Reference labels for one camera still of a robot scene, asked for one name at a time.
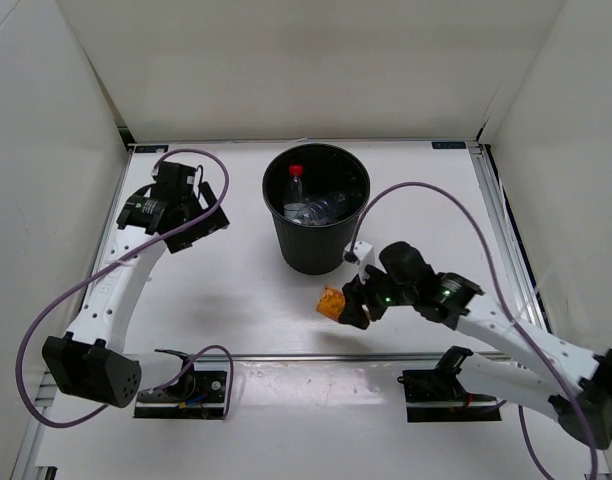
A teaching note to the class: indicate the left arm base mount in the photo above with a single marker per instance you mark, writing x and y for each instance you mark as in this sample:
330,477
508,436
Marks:
184,386

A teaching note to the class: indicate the blue orange label bottle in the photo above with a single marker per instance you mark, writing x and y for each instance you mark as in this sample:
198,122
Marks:
311,215

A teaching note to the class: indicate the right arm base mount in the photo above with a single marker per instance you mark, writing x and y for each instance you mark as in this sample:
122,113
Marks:
436,396

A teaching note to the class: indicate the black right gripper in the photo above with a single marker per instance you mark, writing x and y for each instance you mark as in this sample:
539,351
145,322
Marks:
357,295

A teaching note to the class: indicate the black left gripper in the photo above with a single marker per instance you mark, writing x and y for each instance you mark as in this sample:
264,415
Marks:
207,224

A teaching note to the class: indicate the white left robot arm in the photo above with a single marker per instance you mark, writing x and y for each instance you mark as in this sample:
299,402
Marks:
88,360

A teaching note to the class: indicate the red label water bottle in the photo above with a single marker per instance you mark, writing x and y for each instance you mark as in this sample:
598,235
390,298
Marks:
295,193

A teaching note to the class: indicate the clear unlabeled plastic bottle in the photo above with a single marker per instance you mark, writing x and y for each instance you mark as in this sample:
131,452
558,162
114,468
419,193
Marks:
336,203

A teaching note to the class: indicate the black plastic bin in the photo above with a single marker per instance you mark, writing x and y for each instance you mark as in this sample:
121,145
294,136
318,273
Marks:
316,250

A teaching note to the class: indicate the orange juice bottle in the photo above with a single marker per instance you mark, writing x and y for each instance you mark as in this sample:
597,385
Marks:
331,303

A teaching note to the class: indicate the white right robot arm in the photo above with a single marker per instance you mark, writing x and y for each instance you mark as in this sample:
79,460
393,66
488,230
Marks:
567,383

